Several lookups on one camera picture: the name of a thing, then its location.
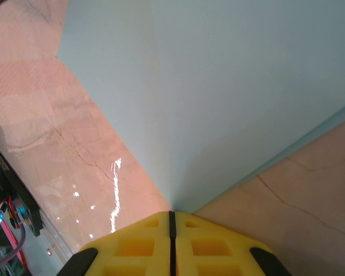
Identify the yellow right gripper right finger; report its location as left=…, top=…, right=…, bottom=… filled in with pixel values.
left=174, top=211, right=292, bottom=276

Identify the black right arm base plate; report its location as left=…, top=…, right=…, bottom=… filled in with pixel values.
left=0, top=135, right=44, bottom=237

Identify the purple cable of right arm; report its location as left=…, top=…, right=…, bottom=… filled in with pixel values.
left=0, top=221, right=27, bottom=267

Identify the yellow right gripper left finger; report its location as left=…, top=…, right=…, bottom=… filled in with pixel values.
left=56, top=211, right=173, bottom=276

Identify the small controller board blue light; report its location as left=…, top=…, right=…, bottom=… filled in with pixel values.
left=0, top=201, right=31, bottom=231

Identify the light blue paper sheet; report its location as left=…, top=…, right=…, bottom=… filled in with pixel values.
left=56, top=0, right=345, bottom=215

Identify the aluminium mounting rail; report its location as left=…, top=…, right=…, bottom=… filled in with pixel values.
left=37, top=211, right=75, bottom=259

